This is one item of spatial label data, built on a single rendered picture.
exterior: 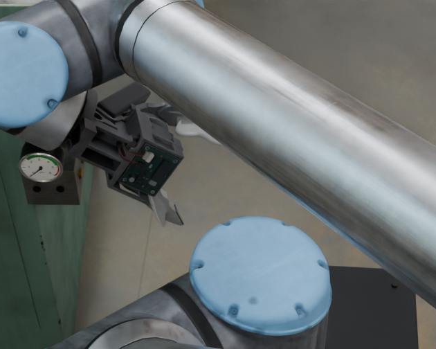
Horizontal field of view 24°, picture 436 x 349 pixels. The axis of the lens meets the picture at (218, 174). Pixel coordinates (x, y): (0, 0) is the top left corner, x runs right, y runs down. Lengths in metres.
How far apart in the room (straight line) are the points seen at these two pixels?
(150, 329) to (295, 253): 0.19
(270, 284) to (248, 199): 1.19
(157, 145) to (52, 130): 0.11
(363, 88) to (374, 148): 1.83
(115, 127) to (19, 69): 0.23
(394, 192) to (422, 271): 0.05
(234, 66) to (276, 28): 1.85
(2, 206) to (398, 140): 1.04
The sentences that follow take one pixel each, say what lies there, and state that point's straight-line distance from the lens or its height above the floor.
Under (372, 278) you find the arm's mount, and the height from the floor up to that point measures 0.60.
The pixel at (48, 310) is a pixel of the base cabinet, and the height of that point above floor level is 0.19.
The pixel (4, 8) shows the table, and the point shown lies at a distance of 1.32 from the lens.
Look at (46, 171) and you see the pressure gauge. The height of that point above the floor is 0.65.
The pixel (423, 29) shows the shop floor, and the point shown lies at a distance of 2.67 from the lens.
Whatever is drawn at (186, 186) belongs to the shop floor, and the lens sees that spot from 2.25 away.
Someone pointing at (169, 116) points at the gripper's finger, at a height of 0.93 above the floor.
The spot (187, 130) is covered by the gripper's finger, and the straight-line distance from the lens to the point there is 1.10.
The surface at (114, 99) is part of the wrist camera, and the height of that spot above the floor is 0.95.
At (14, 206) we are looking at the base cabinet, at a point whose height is 0.49.
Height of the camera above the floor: 1.73
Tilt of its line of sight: 50 degrees down
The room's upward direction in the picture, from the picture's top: straight up
